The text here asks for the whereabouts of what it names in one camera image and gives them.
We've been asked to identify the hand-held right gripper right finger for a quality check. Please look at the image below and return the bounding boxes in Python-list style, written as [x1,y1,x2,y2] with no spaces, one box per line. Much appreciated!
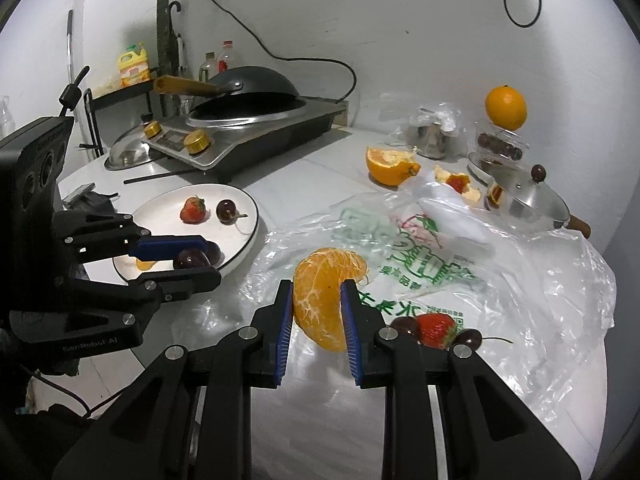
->
[340,279,583,480]

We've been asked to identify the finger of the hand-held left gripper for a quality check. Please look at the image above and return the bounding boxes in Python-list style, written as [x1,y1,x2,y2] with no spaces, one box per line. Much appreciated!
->
[50,210,211,265]
[74,266,222,312]

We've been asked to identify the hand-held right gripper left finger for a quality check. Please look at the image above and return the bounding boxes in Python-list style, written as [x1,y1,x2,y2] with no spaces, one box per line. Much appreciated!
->
[52,279,296,480]

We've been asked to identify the large peeled orange piece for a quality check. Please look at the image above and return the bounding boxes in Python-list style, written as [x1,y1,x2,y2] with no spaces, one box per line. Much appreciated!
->
[292,247,371,353]

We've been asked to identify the red strawberry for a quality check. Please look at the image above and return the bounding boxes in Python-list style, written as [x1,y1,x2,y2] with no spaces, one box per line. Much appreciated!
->
[416,312,458,350]
[180,196,207,224]

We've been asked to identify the white round plate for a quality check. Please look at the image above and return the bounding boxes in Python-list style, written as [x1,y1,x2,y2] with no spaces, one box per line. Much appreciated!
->
[112,184,259,281]

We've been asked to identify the clear printed plastic bag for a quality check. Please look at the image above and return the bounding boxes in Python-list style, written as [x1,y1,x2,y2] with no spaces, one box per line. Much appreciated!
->
[240,180,617,421]

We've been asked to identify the clear plastic bottle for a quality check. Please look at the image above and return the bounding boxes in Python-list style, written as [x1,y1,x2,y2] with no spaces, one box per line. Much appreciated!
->
[0,95,16,136]

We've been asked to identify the dark metal object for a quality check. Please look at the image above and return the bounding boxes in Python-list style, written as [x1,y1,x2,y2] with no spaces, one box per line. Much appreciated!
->
[62,182,121,216]

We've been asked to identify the black chopstick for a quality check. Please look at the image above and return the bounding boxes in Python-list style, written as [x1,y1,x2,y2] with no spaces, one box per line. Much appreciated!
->
[123,167,196,184]

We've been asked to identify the steel wok lid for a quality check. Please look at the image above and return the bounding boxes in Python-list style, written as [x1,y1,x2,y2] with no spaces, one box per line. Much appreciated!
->
[104,124,161,171]

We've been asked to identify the black metal rack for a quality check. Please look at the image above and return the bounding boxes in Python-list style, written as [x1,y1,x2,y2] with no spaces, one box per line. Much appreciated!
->
[82,77,166,158]

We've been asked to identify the yellow oil bottle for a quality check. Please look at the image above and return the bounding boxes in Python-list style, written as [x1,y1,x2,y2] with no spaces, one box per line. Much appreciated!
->
[117,42,152,88]

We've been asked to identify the steel induction cooker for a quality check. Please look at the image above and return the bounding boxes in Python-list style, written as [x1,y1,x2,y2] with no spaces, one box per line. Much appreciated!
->
[147,95,348,184]

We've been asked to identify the half peeled orange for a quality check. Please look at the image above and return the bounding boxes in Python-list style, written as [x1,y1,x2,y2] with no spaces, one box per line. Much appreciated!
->
[365,146,422,187]

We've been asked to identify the black folded umbrella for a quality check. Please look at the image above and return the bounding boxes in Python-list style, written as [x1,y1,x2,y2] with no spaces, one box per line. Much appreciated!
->
[167,2,188,116]

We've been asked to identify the orange peel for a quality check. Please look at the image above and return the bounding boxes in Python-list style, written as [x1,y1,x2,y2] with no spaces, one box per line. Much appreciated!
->
[432,164,483,201]

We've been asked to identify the red liquid plastic bottle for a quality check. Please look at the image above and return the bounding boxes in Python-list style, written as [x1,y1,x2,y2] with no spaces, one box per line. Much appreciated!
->
[216,41,238,75]

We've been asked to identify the grey vertical pipe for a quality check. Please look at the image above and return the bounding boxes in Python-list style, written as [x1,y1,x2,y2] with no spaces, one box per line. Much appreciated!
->
[157,0,173,116]

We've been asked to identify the crumpled clear plastic bag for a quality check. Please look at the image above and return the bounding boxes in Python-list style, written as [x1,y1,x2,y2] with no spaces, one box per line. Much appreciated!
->
[380,92,463,161]

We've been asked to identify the clear plastic fruit box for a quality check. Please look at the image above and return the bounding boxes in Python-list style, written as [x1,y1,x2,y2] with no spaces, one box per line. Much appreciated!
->
[472,120,531,163]

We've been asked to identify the whole orange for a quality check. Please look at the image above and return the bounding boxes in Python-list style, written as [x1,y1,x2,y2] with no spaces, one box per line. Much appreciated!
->
[485,85,528,132]

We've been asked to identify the black wok with wooden handle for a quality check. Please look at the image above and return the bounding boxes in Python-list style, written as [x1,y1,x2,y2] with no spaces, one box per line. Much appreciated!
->
[152,66,301,113]

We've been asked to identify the steel pot with wooden handle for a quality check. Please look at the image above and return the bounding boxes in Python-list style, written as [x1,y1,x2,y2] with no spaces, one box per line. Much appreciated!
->
[482,180,592,240]

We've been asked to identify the black cooker power cable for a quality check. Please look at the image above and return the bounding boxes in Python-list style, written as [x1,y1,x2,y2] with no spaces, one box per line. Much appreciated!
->
[205,0,357,103]

